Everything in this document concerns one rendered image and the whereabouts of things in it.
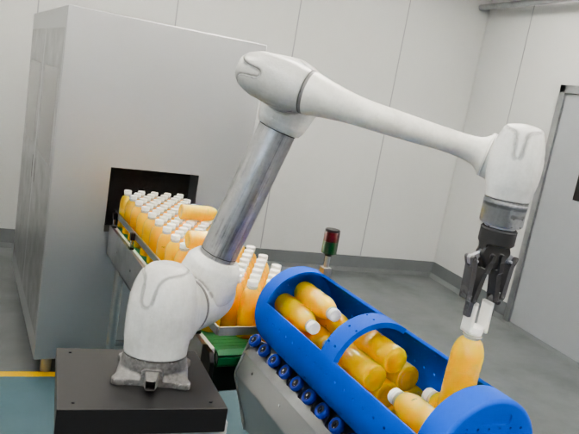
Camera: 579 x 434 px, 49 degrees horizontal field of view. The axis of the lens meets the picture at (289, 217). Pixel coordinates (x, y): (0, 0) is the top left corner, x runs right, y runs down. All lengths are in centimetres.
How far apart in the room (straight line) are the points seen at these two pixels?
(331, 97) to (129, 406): 79
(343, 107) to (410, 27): 554
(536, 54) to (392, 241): 240
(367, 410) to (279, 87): 75
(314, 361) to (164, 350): 41
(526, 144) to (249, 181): 67
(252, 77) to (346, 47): 516
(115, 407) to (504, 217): 90
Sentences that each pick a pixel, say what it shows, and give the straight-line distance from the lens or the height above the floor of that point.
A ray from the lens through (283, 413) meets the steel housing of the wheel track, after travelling 191.
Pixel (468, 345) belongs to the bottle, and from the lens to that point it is 144.
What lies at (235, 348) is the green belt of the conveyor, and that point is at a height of 90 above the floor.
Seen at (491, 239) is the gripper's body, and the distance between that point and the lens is 137.
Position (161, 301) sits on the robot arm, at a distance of 152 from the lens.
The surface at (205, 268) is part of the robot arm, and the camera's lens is 166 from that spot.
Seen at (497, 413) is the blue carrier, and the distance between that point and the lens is 143.
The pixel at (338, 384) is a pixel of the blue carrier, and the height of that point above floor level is 109.
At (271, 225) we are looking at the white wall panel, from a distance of 655.
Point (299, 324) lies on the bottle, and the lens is 190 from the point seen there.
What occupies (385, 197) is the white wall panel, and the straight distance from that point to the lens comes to 698.
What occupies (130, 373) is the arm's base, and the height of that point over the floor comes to 107.
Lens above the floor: 177
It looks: 11 degrees down
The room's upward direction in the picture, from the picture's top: 10 degrees clockwise
